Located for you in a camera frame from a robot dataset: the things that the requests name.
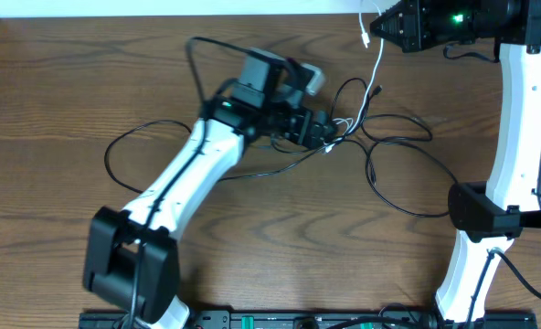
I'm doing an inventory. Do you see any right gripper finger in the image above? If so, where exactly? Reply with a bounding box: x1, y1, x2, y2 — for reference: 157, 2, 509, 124
370, 20, 408, 50
370, 0, 405, 30

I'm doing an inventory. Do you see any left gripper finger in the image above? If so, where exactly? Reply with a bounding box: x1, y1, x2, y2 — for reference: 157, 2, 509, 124
313, 111, 337, 137
309, 133, 335, 150

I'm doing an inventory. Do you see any white USB cable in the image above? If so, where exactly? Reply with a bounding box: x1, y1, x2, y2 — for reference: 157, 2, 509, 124
324, 0, 386, 154

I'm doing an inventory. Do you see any black USB cable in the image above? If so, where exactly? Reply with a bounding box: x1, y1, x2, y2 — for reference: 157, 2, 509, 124
103, 77, 461, 218

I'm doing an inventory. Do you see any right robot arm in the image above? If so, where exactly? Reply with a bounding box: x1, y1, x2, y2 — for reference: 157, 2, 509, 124
370, 0, 541, 328

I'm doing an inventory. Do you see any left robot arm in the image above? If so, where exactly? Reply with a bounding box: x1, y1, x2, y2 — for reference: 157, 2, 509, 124
83, 48, 336, 328

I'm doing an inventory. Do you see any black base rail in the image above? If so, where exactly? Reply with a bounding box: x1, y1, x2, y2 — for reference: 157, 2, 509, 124
78, 309, 537, 329

